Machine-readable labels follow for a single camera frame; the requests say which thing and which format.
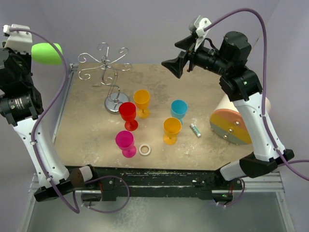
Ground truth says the pink plastic wine glass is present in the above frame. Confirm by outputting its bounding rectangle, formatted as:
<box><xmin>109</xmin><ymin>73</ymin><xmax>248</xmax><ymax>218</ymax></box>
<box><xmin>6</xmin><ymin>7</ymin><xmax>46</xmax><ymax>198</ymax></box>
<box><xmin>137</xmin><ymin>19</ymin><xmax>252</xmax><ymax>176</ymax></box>
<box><xmin>115</xmin><ymin>130</ymin><xmax>137</xmax><ymax>158</ymax></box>

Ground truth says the chrome wire wine glass rack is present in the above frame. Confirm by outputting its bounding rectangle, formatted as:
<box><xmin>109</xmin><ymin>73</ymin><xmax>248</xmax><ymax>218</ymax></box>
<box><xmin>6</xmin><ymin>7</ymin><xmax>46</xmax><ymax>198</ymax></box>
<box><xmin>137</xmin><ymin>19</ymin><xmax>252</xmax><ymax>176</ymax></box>
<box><xmin>78</xmin><ymin>42</ymin><xmax>132</xmax><ymax>115</ymax></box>

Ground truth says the aluminium rail frame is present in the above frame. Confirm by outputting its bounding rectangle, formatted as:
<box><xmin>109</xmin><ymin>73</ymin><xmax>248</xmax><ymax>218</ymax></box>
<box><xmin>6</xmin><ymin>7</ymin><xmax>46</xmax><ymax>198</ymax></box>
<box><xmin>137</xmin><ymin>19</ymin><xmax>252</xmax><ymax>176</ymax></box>
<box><xmin>28</xmin><ymin>64</ymin><xmax>295</xmax><ymax>232</ymax></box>

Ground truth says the green plastic wine glass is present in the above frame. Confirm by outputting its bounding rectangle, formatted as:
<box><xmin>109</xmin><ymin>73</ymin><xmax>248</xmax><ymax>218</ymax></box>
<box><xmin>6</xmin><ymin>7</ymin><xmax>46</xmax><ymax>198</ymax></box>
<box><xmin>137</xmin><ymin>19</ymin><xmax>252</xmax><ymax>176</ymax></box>
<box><xmin>31</xmin><ymin>43</ymin><xmax>62</xmax><ymax>65</ymax></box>

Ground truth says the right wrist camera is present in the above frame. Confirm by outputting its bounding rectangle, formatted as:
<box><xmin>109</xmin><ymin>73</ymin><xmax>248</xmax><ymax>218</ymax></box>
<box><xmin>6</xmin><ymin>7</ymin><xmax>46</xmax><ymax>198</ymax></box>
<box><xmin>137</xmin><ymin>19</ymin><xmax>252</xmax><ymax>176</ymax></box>
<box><xmin>189</xmin><ymin>15</ymin><xmax>212</xmax><ymax>52</ymax></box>

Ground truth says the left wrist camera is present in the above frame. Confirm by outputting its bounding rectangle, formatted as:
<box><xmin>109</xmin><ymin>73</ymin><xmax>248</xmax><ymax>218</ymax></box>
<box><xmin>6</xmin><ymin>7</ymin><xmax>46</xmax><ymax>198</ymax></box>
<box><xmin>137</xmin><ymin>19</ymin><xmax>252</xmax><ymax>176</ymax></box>
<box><xmin>3</xmin><ymin>24</ymin><xmax>33</xmax><ymax>54</ymax></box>

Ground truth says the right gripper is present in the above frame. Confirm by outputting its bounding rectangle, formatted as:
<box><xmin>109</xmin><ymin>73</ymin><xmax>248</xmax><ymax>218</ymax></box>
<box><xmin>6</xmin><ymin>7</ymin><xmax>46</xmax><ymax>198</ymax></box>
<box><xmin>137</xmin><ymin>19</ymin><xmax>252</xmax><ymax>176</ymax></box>
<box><xmin>162</xmin><ymin>33</ymin><xmax>231</xmax><ymax>78</ymax></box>

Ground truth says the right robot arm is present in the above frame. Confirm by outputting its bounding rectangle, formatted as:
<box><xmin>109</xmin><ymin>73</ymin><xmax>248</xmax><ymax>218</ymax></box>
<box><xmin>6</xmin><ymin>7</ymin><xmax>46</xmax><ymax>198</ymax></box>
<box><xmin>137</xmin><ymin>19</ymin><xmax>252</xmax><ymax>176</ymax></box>
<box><xmin>161</xmin><ymin>31</ymin><xmax>295</xmax><ymax>189</ymax></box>

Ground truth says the orange wine glass rear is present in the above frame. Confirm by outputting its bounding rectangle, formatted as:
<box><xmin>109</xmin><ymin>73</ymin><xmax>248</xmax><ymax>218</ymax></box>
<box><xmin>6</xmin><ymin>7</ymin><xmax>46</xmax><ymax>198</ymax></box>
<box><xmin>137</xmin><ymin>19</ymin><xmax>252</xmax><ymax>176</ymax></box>
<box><xmin>133</xmin><ymin>89</ymin><xmax>150</xmax><ymax>119</ymax></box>

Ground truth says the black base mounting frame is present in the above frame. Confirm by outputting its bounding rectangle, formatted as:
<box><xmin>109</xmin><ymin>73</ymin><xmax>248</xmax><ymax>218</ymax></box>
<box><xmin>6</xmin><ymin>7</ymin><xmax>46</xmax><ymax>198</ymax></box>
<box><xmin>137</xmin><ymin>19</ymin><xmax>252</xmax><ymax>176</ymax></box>
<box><xmin>81</xmin><ymin>167</ymin><xmax>243</xmax><ymax>202</ymax></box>

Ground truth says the orange wine glass front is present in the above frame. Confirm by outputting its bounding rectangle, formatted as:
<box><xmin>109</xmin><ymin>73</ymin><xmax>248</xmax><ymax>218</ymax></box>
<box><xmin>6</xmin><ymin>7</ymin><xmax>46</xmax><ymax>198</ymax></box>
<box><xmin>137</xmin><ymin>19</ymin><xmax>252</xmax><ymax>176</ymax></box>
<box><xmin>163</xmin><ymin>117</ymin><xmax>182</xmax><ymax>145</ymax></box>

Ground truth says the orange wine glass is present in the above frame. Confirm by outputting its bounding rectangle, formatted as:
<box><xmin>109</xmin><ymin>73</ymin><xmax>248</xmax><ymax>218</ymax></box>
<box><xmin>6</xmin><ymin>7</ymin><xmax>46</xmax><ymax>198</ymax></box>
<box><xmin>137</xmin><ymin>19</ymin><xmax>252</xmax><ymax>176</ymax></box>
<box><xmin>163</xmin><ymin>117</ymin><xmax>182</xmax><ymax>145</ymax></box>
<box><xmin>133</xmin><ymin>89</ymin><xmax>150</xmax><ymax>119</ymax></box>

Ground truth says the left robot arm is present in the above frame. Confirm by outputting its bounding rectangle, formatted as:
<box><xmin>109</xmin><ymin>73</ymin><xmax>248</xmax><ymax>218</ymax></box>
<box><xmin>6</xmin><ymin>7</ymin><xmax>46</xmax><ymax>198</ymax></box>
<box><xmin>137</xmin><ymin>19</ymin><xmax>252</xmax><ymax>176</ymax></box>
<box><xmin>0</xmin><ymin>48</ymin><xmax>99</xmax><ymax>202</ymax></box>

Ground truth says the white green lip balm tube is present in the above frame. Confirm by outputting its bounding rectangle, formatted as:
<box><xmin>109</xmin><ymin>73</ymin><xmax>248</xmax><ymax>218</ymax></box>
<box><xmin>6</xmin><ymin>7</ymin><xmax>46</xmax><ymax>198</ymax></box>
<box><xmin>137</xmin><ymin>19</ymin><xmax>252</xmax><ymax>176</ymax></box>
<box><xmin>190</xmin><ymin>123</ymin><xmax>201</xmax><ymax>138</ymax></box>

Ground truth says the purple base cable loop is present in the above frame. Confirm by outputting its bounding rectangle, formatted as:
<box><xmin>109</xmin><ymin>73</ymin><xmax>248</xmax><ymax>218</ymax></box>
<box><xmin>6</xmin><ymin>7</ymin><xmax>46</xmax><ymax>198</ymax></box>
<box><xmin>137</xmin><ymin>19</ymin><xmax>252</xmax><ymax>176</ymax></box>
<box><xmin>81</xmin><ymin>175</ymin><xmax>130</xmax><ymax>214</ymax></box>

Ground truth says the white tape ring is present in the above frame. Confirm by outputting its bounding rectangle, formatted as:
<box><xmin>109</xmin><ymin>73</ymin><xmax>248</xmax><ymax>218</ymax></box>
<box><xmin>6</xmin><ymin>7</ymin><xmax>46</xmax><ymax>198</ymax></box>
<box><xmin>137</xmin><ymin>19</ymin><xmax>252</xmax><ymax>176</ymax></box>
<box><xmin>139</xmin><ymin>144</ymin><xmax>152</xmax><ymax>156</ymax></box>

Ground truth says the blue plastic wine glass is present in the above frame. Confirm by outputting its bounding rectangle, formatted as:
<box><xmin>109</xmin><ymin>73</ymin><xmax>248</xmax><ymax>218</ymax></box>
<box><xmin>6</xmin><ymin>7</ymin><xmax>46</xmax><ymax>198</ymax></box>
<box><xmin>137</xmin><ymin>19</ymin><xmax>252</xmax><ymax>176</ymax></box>
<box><xmin>170</xmin><ymin>100</ymin><xmax>188</xmax><ymax>123</ymax></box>

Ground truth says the red plastic wine glass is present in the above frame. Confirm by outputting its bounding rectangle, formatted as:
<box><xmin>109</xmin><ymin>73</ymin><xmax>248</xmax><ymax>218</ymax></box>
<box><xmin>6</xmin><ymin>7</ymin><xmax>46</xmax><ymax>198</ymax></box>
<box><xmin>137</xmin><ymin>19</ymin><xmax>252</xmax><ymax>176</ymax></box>
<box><xmin>119</xmin><ymin>102</ymin><xmax>138</xmax><ymax>131</ymax></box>

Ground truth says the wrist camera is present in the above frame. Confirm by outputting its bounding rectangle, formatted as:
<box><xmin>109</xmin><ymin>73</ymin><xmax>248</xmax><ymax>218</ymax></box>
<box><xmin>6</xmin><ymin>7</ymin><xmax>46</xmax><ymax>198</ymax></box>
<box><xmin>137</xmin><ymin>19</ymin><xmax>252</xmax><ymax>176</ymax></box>
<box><xmin>3</xmin><ymin>24</ymin><xmax>33</xmax><ymax>54</ymax></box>
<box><xmin>189</xmin><ymin>15</ymin><xmax>212</xmax><ymax>52</ymax></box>

